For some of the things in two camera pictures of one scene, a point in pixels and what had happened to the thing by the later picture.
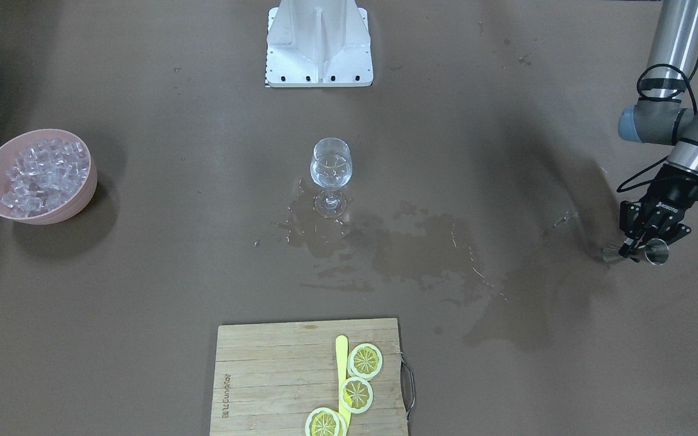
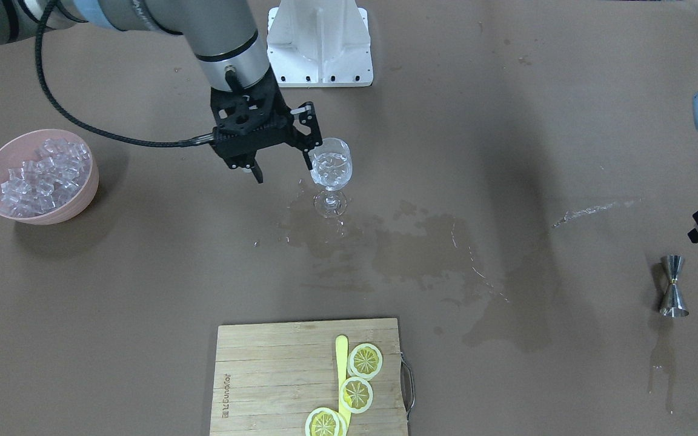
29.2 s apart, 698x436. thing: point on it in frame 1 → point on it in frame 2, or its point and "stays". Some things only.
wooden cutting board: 269,377 stays
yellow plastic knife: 341,343 stays
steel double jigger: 656,251 → 672,306
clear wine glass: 331,167 stays
